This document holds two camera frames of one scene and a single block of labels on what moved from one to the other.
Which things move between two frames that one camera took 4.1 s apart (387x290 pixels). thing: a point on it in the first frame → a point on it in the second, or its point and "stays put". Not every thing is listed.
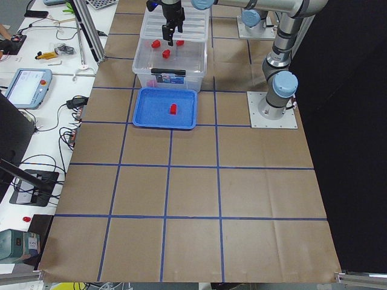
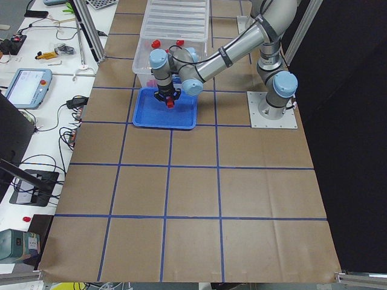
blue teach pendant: [28, 87] stays put
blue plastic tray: [152, 107] stays put
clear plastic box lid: [194, 26] stays put
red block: [173, 109] → [170, 103]
